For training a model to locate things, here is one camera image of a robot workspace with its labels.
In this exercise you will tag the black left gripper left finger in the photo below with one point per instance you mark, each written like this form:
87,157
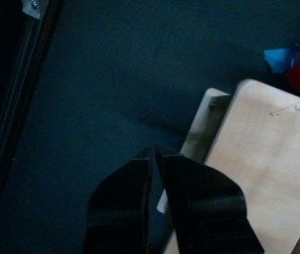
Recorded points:
121,211

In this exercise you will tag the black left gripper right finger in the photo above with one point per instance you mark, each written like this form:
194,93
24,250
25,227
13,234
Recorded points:
211,211

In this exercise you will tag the light wooden box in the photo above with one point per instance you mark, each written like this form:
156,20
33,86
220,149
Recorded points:
269,165

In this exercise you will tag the small blue piece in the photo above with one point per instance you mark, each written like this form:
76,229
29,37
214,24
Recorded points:
279,59

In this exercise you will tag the black frame rail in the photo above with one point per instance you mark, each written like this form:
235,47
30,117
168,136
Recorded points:
21,99

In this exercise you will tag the grey metal bracket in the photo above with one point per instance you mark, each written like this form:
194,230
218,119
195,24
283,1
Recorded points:
34,7

